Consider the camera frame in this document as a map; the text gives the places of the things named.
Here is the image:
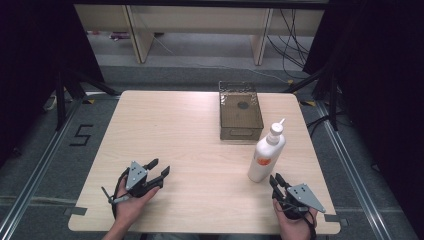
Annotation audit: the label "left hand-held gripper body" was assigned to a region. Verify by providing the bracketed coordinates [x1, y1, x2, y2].
[124, 160, 162, 198]

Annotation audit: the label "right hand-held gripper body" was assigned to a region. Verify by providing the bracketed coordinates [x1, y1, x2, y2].
[279, 183, 327, 220]

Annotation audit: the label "white squeeze bottle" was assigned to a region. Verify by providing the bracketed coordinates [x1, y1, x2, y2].
[247, 117, 287, 184]

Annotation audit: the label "wire mesh basket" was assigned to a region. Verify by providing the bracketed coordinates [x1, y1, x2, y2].
[218, 80, 265, 141]

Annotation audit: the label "person's right hand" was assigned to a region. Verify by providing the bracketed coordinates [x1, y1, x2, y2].
[272, 198, 318, 240]

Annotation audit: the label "person's left hand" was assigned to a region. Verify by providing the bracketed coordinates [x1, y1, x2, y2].
[114, 176, 161, 229]

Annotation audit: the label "black tripod stand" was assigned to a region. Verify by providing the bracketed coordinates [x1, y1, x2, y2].
[282, 64, 341, 132]
[54, 68, 122, 132]

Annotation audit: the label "black curtain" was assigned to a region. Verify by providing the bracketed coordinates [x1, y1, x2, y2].
[303, 0, 424, 240]
[0, 0, 105, 168]

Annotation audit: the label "light wooden shelf unit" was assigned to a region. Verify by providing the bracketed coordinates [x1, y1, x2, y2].
[73, 3, 326, 67]

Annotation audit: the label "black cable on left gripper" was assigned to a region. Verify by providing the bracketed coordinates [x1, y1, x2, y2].
[111, 167, 132, 221]

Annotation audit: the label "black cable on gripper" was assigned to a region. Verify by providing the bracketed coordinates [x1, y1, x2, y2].
[111, 167, 132, 221]
[283, 202, 318, 240]

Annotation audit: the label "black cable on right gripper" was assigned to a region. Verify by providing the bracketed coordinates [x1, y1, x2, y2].
[283, 202, 318, 240]

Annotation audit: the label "metal floor rail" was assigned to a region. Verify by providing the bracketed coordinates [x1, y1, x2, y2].
[316, 99, 399, 240]
[0, 94, 88, 239]

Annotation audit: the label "black cables on floor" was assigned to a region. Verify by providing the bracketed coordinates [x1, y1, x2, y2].
[265, 8, 311, 70]

